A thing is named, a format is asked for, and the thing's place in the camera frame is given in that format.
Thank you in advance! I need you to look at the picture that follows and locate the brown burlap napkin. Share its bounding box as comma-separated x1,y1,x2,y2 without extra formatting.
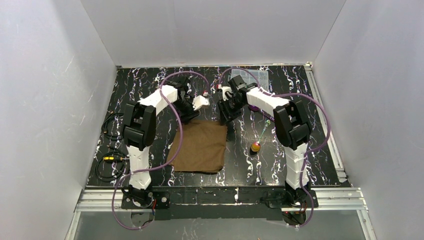
170,119,228,174

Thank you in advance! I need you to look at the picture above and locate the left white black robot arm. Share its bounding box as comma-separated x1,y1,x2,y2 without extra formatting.
121,76,200,208

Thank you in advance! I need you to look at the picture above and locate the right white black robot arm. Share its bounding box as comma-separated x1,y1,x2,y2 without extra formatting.
217,75,312,205

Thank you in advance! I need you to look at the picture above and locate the purple spoon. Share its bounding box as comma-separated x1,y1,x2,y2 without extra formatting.
248,104,260,112

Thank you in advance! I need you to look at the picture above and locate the clear plastic organizer box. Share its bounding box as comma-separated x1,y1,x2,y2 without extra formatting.
228,69,270,91

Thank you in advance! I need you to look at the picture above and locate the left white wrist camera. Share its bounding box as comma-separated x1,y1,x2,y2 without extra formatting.
192,95,210,111

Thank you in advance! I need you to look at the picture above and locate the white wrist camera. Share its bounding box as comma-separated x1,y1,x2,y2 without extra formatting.
219,85,233,101
192,95,210,111

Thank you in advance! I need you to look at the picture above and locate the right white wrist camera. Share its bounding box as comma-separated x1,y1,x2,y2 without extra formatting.
219,85,233,101

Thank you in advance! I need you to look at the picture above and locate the black coiled cable yellow plug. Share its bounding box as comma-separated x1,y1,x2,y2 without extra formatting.
94,112,127,183

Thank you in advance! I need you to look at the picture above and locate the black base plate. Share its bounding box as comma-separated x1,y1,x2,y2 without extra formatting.
118,186,319,224

